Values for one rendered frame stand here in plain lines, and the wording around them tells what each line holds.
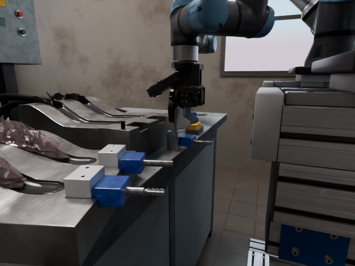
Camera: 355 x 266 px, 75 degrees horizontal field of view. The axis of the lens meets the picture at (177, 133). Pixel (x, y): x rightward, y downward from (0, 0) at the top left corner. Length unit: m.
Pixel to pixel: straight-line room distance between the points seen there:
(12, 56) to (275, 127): 1.27
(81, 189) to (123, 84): 2.71
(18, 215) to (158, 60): 2.54
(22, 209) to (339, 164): 0.39
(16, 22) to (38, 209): 1.19
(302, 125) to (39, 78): 3.82
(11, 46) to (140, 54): 1.71
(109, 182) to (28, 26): 1.23
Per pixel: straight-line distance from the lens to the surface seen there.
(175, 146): 0.68
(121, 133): 0.56
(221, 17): 0.54
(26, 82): 4.19
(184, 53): 0.63
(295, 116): 0.32
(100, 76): 3.21
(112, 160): 0.43
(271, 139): 0.32
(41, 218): 0.32
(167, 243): 0.86
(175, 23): 0.63
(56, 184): 0.41
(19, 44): 1.44
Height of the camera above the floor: 1.01
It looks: 14 degrees down
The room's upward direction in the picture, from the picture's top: straight up
